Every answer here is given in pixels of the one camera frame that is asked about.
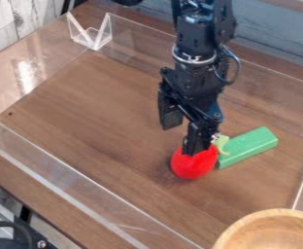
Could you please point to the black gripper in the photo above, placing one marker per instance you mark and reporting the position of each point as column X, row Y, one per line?
column 188, row 95

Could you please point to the red plush strawberry toy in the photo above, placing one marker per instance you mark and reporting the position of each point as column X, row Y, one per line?
column 194, row 167

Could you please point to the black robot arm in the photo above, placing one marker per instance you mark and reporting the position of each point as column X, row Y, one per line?
column 206, row 26

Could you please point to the green rectangular block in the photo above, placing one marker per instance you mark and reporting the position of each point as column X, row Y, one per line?
column 244, row 146

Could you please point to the clear acrylic table barrier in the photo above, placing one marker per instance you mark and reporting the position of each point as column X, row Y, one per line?
column 86, row 155

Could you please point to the wooden bowl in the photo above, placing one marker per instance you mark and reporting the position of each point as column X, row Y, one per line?
column 269, row 229

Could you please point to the black metal table bracket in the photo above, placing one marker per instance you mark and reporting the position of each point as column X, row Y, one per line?
column 18, row 235

